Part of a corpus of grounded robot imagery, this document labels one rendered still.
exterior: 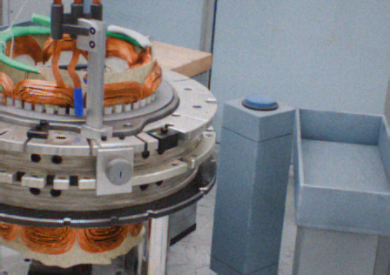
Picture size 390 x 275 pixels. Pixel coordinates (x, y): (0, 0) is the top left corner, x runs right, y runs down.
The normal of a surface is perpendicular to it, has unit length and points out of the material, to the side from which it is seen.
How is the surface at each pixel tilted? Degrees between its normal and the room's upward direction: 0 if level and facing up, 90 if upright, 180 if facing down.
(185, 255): 0
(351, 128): 90
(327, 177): 0
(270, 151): 90
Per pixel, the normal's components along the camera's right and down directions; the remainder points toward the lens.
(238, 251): -0.76, 0.18
